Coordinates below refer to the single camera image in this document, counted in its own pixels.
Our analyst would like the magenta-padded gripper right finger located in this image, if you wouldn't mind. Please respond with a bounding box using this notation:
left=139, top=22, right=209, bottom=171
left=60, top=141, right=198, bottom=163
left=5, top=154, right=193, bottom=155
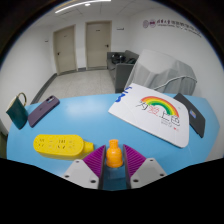
left=122, top=143, right=168, bottom=190

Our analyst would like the grey cloth-covered equipment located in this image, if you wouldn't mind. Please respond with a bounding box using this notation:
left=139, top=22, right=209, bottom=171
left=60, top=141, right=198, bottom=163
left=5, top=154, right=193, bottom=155
left=124, top=48, right=198, bottom=98

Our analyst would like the long curved ceiling light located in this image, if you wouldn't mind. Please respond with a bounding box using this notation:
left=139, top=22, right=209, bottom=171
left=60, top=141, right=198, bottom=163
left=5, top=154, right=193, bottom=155
left=54, top=0, right=113, bottom=14

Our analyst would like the teal mug with gold handle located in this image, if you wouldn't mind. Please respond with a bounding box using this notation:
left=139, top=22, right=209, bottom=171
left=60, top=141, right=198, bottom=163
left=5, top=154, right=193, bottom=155
left=5, top=92, right=29, bottom=130

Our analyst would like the grey sofa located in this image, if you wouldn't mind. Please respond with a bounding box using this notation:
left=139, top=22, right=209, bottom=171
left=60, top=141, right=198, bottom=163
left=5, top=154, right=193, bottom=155
left=106, top=49, right=140, bottom=94

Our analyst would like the purple smartphone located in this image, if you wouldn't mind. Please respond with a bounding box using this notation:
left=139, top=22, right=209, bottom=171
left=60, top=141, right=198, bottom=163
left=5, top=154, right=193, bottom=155
left=27, top=95, right=61, bottom=128

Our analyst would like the yellow power strip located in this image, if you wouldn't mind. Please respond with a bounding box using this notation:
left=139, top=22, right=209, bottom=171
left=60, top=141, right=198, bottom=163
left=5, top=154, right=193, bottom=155
left=32, top=133, right=95, bottom=160

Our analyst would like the white rainbow-print mouse pad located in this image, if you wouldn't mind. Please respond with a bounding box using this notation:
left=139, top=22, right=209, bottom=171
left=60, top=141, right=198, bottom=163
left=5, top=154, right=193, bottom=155
left=108, top=82, right=190, bottom=149

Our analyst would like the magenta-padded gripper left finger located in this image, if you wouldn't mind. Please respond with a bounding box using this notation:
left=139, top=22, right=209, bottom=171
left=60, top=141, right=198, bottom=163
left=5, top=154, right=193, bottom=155
left=61, top=144, right=107, bottom=190

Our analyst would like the dark grey tablet case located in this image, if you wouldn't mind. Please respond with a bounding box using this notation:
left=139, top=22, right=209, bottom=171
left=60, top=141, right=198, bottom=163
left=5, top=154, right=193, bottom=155
left=173, top=92, right=207, bottom=139

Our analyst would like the orange charger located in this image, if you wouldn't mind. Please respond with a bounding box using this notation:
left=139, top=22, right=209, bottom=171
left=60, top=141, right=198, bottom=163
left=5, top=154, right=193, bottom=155
left=105, top=138, right=124, bottom=169

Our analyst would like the beige door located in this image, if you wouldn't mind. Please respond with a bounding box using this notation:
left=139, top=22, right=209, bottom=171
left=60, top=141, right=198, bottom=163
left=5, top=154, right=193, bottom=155
left=85, top=20, right=113, bottom=70
left=53, top=25, right=78, bottom=75

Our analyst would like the purple wall sign lettering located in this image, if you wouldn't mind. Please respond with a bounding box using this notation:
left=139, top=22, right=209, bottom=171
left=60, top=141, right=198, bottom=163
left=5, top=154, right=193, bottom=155
left=142, top=18, right=203, bottom=38

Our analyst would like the black bag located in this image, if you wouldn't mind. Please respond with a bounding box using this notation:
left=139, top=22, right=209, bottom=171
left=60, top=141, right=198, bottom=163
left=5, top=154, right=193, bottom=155
left=111, top=54, right=126, bottom=65

